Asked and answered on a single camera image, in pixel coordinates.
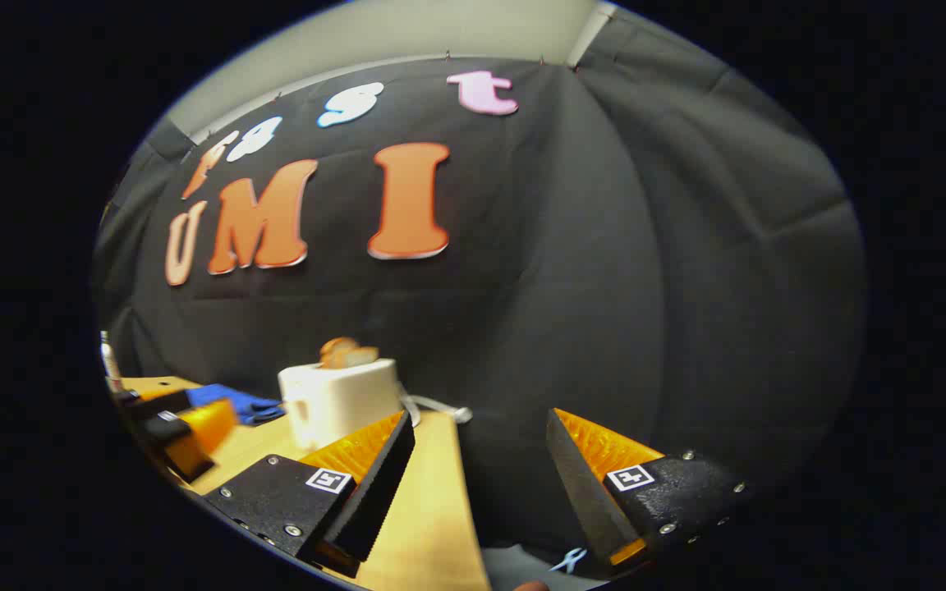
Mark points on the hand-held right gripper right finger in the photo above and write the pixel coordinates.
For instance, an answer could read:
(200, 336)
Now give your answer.
(580, 492)

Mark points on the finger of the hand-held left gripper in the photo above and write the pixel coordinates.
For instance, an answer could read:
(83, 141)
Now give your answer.
(194, 439)
(153, 404)

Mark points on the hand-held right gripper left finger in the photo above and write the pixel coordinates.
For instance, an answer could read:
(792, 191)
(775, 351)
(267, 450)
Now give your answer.
(378, 492)

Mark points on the silver water bottle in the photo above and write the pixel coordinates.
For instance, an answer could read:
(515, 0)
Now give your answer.
(110, 361)

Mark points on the blue towel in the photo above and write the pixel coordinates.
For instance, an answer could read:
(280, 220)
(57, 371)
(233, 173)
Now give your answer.
(247, 405)

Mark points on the white plastic clip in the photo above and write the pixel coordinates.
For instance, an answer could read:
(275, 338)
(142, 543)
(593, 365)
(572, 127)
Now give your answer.
(570, 561)

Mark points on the white toaster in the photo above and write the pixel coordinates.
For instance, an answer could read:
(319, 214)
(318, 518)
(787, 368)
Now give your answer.
(337, 402)

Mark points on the toasted bread slice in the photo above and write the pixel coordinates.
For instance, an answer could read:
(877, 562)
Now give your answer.
(365, 357)
(333, 351)

